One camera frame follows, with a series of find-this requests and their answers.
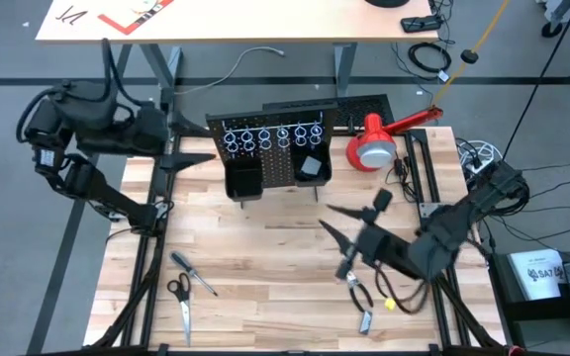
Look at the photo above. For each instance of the light wood desk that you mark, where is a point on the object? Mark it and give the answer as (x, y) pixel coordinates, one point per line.
(265, 22)

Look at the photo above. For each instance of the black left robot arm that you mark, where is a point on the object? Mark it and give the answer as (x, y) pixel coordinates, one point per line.
(112, 198)

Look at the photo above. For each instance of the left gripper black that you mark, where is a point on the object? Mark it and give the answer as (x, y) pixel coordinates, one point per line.
(149, 131)

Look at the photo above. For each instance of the black tower heater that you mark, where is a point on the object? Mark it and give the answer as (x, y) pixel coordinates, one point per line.
(371, 106)

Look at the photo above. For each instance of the white round object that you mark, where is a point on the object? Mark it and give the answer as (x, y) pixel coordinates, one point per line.
(144, 6)

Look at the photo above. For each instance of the thin black pole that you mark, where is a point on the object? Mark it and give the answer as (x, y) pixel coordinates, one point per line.
(542, 74)

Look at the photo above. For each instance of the white light bulb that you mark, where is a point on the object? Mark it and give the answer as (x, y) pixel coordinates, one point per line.
(376, 152)

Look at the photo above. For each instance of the grey square block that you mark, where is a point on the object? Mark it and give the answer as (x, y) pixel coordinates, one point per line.
(310, 166)

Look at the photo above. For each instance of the black round base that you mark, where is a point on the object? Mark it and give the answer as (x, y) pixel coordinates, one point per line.
(386, 3)

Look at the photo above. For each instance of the black aluminium rig frame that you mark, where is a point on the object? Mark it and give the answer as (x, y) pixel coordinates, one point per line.
(216, 353)

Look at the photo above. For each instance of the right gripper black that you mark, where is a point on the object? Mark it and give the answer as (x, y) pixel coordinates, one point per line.
(384, 247)

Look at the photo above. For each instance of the white printed booklet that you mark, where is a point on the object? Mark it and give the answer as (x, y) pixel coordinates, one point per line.
(537, 274)

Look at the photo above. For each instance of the black power adapter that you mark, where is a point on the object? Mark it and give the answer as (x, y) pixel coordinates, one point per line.
(399, 165)

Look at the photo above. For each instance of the black perforated pegboard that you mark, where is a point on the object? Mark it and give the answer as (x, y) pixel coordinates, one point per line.
(275, 168)

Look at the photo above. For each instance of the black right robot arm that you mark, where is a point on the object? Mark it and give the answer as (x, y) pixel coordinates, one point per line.
(463, 217)

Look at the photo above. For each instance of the silver folding utility knife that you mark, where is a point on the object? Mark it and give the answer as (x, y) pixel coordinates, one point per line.
(365, 322)

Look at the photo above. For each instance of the black equipment case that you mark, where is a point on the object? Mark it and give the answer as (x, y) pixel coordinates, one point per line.
(537, 311)

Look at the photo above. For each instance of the black pegboard bin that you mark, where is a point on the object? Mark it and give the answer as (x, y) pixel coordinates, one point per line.
(325, 163)
(243, 180)

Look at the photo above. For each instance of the white power strip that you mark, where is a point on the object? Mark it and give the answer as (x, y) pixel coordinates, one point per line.
(478, 167)

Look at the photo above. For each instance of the red white printed sheet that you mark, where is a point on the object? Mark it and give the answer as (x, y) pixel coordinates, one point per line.
(131, 25)

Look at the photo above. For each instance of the red desk lamp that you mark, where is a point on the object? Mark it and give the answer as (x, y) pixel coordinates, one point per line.
(374, 126)

